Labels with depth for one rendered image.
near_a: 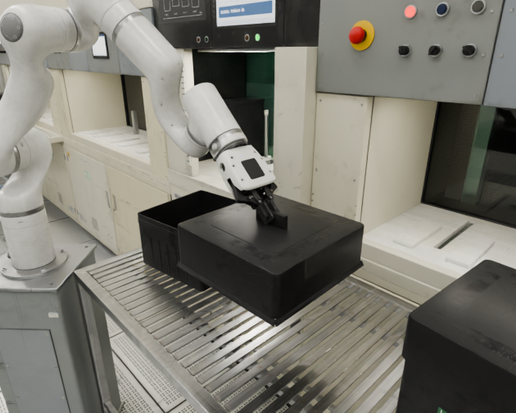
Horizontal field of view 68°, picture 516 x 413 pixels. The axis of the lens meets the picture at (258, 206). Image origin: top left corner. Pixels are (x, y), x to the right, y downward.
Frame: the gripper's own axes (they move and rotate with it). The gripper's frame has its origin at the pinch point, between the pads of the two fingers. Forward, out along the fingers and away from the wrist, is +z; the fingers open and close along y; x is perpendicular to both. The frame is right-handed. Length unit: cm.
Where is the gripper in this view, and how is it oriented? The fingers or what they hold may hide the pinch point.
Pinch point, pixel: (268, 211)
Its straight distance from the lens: 80.5
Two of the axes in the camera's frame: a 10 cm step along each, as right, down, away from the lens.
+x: -5.1, 4.7, 7.2
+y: 7.0, -2.6, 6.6
